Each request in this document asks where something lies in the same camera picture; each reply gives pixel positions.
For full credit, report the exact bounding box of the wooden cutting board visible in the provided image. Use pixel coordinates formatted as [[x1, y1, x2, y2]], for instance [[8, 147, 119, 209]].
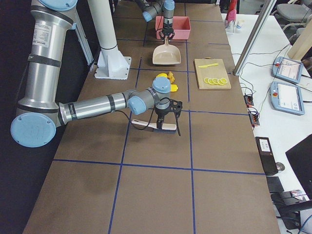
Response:
[[194, 58, 231, 90]]

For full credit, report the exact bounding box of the orange toy food piece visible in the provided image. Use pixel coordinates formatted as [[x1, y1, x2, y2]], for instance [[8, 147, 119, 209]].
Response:
[[167, 71, 175, 84]]

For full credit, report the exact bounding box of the teach pendant tablet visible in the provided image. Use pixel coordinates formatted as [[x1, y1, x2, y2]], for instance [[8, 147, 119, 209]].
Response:
[[270, 81, 305, 116], [272, 57, 303, 84]]

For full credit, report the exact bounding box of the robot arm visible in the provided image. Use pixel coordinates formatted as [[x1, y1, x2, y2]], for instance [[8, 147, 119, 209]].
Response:
[[134, 0, 175, 40], [10, 0, 182, 148]]

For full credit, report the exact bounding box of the far teach pendant tablet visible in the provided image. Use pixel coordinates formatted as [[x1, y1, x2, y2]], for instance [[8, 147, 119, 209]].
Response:
[[272, 57, 303, 84]]

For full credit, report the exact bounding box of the aluminium frame post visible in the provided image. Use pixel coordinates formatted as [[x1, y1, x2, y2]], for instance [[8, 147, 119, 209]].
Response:
[[234, 0, 276, 76]]

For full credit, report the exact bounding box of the yellow toy pepper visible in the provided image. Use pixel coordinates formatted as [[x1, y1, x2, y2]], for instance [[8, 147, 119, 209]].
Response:
[[170, 84, 178, 92]]

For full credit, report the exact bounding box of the beige plastic dustpan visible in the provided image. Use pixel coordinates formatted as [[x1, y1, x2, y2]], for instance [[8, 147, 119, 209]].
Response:
[[152, 36, 181, 65]]

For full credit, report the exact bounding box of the black box device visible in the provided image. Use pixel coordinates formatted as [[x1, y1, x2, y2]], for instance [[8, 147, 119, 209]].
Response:
[[255, 136, 278, 176]]

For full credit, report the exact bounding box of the near teach pendant tablet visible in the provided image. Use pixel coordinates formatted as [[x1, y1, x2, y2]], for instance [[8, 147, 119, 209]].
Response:
[[270, 81, 305, 116]]

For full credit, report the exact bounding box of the pink plastic bin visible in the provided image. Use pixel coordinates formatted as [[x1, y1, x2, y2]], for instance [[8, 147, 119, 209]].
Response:
[[155, 16, 191, 40]]

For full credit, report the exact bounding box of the black laptop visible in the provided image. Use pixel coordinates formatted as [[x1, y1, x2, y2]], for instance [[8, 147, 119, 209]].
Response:
[[286, 140, 312, 196]]

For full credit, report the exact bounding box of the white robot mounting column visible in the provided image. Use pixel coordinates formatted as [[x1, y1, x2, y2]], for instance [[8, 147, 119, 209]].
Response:
[[88, 0, 132, 80]]

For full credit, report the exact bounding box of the yellow toy corn cob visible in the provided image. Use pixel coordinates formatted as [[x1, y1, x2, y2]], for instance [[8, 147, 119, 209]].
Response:
[[156, 73, 168, 78]]

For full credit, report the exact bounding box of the yellow plastic knife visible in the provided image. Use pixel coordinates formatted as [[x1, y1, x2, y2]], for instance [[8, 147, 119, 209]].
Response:
[[198, 63, 219, 68]]

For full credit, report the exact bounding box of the orange connector module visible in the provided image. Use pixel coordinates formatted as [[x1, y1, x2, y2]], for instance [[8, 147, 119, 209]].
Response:
[[244, 94, 254, 107], [248, 111, 260, 127]]

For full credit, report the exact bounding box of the white hand brush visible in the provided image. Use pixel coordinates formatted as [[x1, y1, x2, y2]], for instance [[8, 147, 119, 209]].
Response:
[[131, 119, 177, 133]]

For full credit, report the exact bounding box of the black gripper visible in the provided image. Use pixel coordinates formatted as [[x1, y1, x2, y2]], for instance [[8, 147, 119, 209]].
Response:
[[158, 23, 175, 41], [155, 97, 183, 129]]

